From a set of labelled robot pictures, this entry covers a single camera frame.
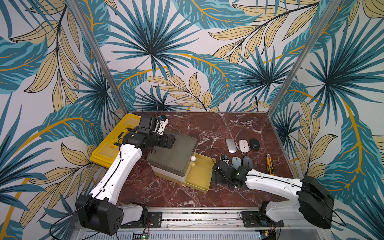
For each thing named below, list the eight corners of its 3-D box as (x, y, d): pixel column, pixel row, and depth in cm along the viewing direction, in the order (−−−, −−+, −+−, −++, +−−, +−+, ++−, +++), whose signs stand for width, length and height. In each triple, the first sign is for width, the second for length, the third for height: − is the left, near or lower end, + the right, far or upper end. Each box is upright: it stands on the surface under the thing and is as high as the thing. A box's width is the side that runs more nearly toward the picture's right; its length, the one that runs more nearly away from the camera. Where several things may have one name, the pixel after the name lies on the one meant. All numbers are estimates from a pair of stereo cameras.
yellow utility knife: (268, 174, 91) (269, 173, 90) (264, 154, 100) (266, 152, 98) (273, 175, 91) (274, 174, 89) (269, 155, 100) (270, 153, 98)
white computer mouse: (240, 152, 100) (241, 150, 98) (238, 141, 106) (239, 139, 104) (248, 152, 100) (250, 150, 98) (245, 141, 106) (247, 139, 104)
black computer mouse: (251, 150, 102) (253, 147, 99) (249, 141, 106) (250, 138, 103) (258, 150, 102) (260, 147, 99) (256, 141, 106) (257, 138, 104)
